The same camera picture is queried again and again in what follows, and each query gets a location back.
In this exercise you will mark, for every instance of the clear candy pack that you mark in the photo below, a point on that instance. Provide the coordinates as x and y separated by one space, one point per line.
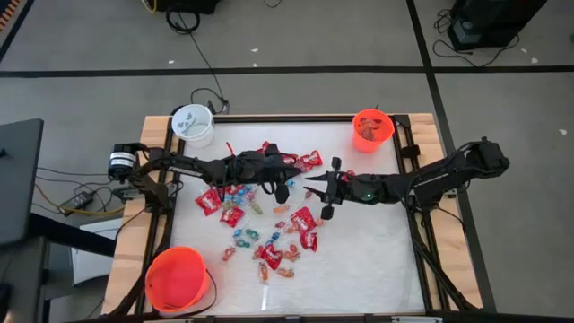
371 130

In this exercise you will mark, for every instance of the black power adapter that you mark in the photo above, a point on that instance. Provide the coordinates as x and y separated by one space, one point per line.
78 200

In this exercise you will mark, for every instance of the wooden table side board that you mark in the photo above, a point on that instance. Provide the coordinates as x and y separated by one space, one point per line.
134 251
423 128

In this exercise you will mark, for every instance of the black equipment case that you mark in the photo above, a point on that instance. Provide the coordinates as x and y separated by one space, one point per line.
493 22

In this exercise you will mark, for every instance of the green wrapped lollipop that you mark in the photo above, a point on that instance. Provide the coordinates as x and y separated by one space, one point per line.
256 208

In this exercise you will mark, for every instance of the white cabinet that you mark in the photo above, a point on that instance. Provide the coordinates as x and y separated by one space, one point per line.
94 264

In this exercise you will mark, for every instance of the red Skittles pack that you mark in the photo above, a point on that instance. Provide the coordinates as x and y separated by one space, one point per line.
271 257
290 158
308 241
263 145
311 160
303 220
208 202
234 189
232 217
347 174

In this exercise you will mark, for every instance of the black frame bracket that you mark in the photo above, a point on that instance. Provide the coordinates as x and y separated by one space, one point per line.
410 151

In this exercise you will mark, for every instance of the black desk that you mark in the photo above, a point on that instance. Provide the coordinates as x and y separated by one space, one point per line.
20 179

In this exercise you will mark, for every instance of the pile of wrapped lollipops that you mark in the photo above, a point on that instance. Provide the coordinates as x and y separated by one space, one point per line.
280 224

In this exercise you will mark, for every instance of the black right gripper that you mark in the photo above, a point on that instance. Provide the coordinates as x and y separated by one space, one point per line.
354 190

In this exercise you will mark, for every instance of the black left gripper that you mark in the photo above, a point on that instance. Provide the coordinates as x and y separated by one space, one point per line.
264 170

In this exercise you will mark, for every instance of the teal gummy pack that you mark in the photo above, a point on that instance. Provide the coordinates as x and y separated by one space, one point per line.
242 243
252 233

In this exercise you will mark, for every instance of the orange halloween bucket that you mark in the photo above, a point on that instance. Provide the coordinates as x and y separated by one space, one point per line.
359 141

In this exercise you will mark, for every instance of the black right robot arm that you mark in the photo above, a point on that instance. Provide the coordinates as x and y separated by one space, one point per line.
430 179

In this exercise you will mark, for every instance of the black box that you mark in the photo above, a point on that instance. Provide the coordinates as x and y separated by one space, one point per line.
188 5

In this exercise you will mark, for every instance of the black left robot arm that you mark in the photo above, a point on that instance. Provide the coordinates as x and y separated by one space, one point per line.
188 168

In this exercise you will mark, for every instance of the white skull print bucket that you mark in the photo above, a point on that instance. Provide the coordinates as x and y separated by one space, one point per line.
193 134

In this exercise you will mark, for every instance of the grey cabinet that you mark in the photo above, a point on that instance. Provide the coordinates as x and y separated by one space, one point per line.
22 278

